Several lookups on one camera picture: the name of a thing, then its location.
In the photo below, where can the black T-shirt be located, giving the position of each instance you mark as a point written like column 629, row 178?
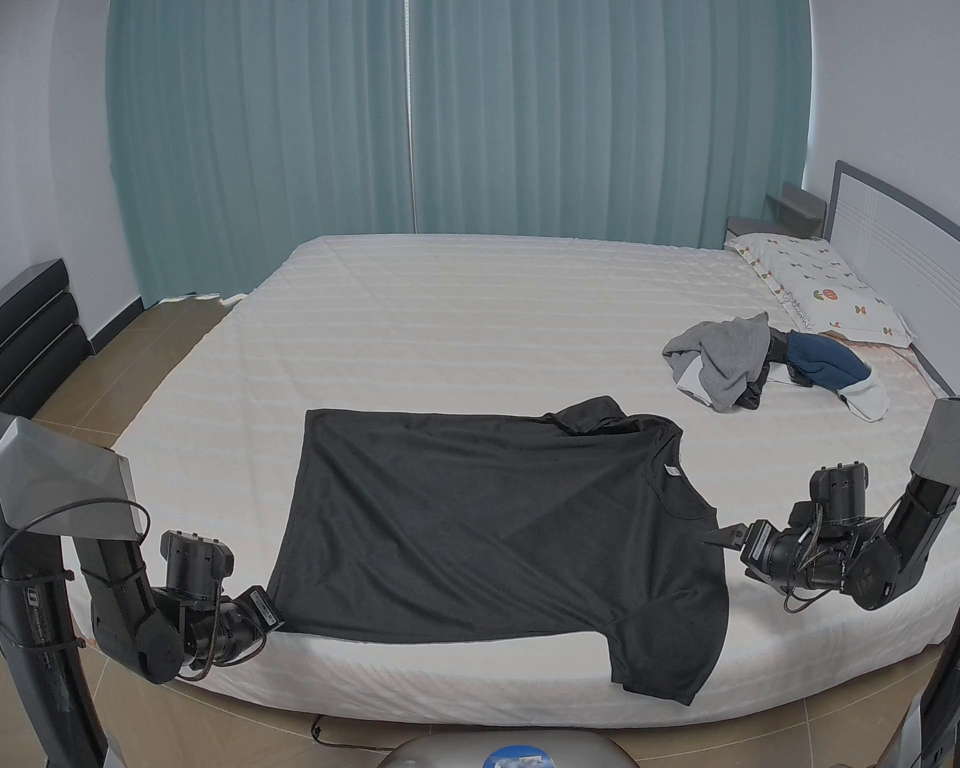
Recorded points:
column 487, row 540

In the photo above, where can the pile of clothes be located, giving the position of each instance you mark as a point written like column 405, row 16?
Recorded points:
column 731, row 352

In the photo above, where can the white printed pillow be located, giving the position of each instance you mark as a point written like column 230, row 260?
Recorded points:
column 817, row 274

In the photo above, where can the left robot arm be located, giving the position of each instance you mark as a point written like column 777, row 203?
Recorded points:
column 60, row 465

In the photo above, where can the black chest of drawers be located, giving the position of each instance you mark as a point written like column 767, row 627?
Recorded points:
column 37, row 330

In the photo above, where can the bed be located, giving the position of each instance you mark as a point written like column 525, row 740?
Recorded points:
column 487, row 315

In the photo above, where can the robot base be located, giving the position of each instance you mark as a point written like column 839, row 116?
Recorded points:
column 435, row 754

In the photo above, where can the grey bedside table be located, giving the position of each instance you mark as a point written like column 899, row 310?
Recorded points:
column 799, row 201

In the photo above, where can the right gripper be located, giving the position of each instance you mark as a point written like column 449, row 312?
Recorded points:
column 772, row 555

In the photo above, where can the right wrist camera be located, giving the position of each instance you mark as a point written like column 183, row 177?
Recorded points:
column 802, row 517

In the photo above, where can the blue-green curtain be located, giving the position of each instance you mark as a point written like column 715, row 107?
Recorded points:
column 262, row 150
column 600, row 120

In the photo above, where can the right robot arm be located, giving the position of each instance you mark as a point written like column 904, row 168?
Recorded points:
column 919, row 517

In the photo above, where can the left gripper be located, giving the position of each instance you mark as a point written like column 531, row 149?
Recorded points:
column 259, row 611

